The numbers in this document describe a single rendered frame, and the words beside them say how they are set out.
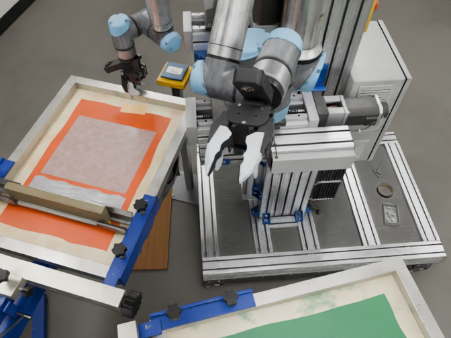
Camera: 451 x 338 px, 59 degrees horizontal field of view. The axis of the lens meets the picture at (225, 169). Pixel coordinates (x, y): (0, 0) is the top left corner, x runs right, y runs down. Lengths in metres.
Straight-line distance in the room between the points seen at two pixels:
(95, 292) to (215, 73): 0.71
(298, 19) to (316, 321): 0.83
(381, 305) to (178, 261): 1.32
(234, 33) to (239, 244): 1.46
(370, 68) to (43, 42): 3.00
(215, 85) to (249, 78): 0.27
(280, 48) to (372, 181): 1.81
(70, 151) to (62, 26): 2.52
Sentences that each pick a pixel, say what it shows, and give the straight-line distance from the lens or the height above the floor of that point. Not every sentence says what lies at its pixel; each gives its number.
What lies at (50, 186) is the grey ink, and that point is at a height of 0.96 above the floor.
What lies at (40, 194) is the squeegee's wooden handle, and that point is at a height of 1.06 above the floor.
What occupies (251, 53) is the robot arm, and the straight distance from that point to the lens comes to 1.10.
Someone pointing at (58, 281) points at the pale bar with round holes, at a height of 1.04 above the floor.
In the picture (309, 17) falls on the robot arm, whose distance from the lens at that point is 1.01.
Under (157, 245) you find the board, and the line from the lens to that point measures 2.39.
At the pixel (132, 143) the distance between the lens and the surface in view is 1.60.
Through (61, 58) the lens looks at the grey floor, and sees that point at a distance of 3.69.
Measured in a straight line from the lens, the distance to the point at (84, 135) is 1.68.
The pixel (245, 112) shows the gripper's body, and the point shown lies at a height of 1.68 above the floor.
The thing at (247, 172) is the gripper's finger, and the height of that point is 1.68.
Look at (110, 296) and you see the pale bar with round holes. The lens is 1.22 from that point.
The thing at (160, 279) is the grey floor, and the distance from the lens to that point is 2.33.
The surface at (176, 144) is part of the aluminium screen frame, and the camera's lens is 1.52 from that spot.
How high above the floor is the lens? 2.16
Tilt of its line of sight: 54 degrees down
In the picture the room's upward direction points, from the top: straight up
